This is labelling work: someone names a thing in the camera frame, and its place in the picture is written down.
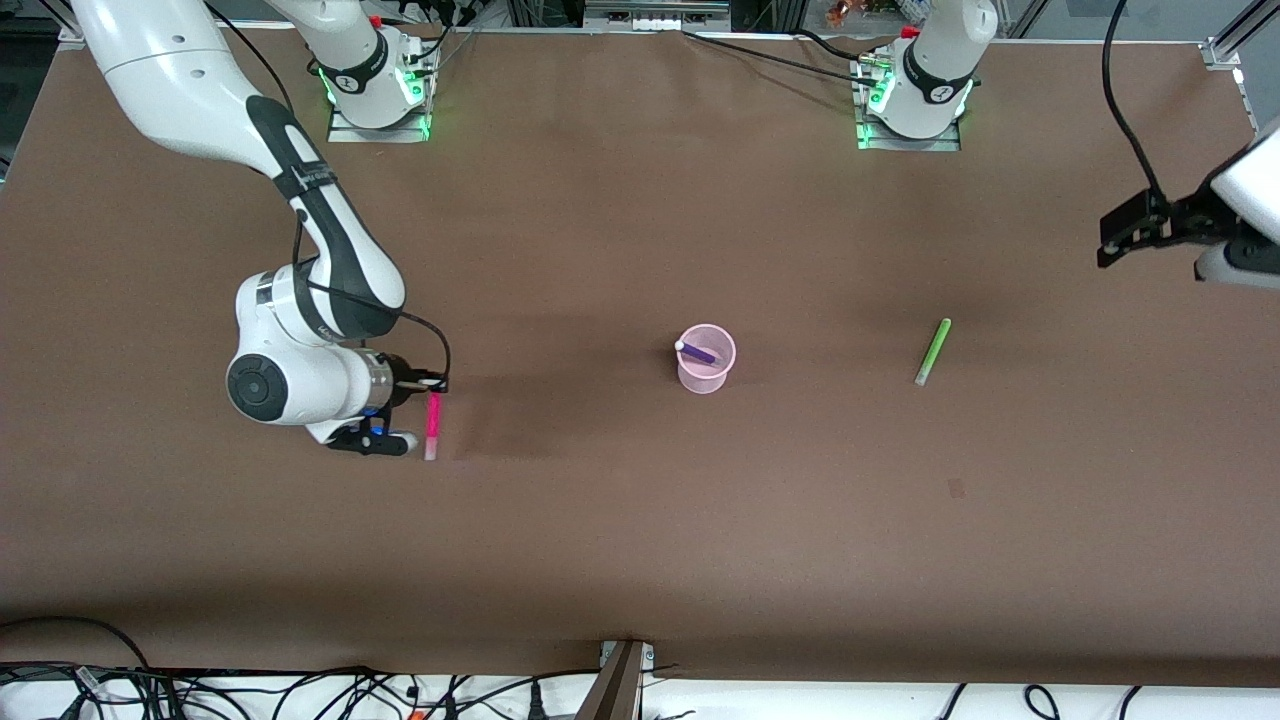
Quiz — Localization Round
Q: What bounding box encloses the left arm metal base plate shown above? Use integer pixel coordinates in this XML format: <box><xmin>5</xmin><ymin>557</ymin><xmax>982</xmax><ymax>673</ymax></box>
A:
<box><xmin>855</xmin><ymin>55</ymin><xmax>963</xmax><ymax>153</ymax></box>

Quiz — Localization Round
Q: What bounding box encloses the grey power strip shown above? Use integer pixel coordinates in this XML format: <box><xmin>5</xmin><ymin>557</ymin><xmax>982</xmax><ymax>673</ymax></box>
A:
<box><xmin>583</xmin><ymin>0</ymin><xmax>733</xmax><ymax>33</ymax></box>

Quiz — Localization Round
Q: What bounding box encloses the pink pen holder cup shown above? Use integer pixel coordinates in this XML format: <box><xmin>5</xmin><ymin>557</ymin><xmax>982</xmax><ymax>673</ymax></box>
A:
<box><xmin>675</xmin><ymin>323</ymin><xmax>738</xmax><ymax>395</ymax></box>

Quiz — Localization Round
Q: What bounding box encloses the green highlighter pen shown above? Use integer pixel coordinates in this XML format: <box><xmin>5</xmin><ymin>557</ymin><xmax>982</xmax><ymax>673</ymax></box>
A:
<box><xmin>914</xmin><ymin>318</ymin><xmax>953</xmax><ymax>388</ymax></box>

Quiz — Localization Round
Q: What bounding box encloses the aluminium table post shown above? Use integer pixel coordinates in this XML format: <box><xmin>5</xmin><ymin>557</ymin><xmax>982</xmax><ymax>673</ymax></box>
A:
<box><xmin>575</xmin><ymin>640</ymin><xmax>656</xmax><ymax>720</ymax></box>

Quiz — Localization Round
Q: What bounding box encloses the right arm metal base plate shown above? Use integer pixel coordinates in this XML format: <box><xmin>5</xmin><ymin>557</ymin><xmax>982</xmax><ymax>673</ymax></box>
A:
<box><xmin>328</xmin><ymin>60</ymin><xmax>441</xmax><ymax>144</ymax></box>

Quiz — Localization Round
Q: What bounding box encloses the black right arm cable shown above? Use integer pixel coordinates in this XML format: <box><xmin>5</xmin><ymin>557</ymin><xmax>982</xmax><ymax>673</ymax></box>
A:
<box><xmin>200</xmin><ymin>0</ymin><xmax>453</xmax><ymax>393</ymax></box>

